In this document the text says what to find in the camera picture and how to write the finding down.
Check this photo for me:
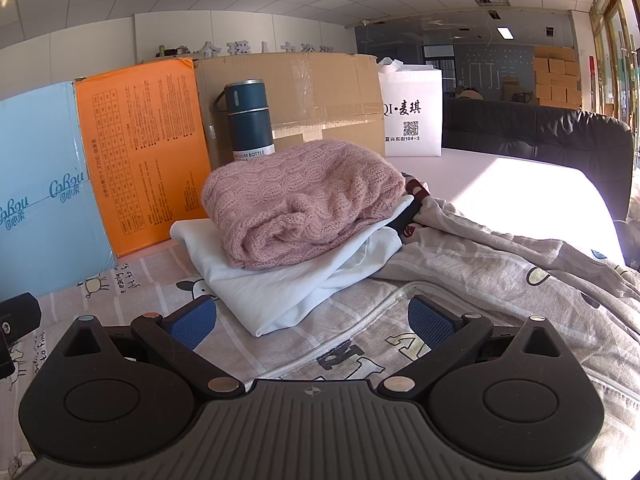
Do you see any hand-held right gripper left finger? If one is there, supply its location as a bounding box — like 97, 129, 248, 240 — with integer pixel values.
37, 295, 247, 402

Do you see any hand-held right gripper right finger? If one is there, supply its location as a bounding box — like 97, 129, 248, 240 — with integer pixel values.
377, 294, 586, 402

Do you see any beige printed hoodie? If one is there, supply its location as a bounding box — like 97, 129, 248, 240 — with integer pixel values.
240, 194, 640, 441

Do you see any white folded shirt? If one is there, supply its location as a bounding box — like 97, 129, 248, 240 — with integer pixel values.
170, 195, 416, 337

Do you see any dark garment with red print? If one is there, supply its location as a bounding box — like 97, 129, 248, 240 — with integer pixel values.
387, 172, 432, 242

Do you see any light blue carton box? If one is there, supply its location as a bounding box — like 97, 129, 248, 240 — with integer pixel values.
0, 81, 120, 301

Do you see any pink knit sweater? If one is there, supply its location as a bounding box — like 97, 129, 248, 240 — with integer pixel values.
201, 140, 407, 270

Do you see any white mattress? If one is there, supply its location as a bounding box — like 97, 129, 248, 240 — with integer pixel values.
385, 147, 627, 267

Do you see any orange carton box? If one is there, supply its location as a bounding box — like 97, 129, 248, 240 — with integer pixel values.
74, 57, 213, 258

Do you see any blue vacuum bottle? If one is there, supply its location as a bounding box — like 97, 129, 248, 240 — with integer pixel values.
214, 79, 276, 165

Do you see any white paper bag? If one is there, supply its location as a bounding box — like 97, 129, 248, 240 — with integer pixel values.
376, 58, 445, 158

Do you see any black leather sofa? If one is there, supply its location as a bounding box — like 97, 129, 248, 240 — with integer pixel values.
442, 97, 640, 266

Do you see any brown cardboard box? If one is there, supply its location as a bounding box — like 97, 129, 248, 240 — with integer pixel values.
194, 51, 387, 171

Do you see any stack of cardboard boxes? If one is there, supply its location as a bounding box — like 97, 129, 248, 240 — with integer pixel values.
532, 46, 584, 109

